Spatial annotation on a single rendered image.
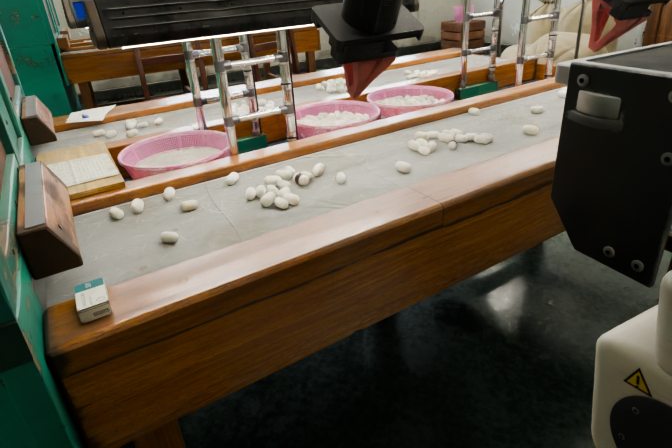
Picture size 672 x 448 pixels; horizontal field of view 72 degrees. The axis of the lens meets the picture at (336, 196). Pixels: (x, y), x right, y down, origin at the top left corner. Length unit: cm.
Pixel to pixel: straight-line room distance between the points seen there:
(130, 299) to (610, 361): 54
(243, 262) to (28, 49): 298
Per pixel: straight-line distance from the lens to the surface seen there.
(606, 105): 41
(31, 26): 352
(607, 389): 55
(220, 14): 85
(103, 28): 81
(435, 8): 747
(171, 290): 65
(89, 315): 64
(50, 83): 355
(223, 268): 67
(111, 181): 103
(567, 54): 402
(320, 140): 112
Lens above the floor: 112
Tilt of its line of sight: 25 degrees down
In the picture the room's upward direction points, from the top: 4 degrees counter-clockwise
